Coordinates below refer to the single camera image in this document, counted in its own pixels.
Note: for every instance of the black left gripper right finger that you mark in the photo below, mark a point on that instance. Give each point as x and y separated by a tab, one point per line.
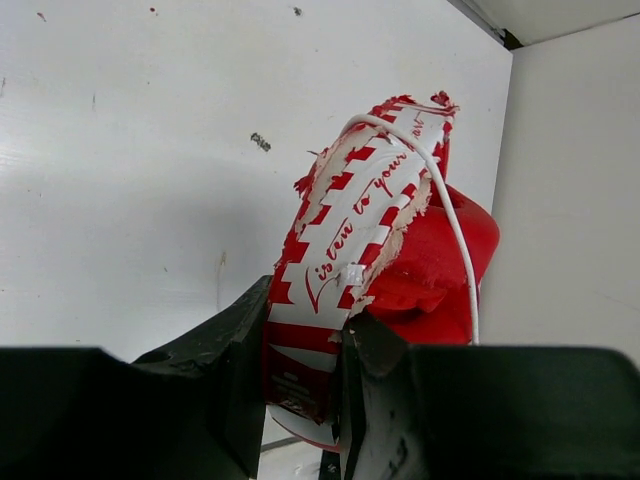
484	412

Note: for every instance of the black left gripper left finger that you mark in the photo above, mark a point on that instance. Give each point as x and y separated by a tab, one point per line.
189	409

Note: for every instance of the red headphones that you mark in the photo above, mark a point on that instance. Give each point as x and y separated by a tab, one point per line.
379	230

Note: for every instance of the aluminium frame rail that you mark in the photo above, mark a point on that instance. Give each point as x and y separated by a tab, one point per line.
480	17

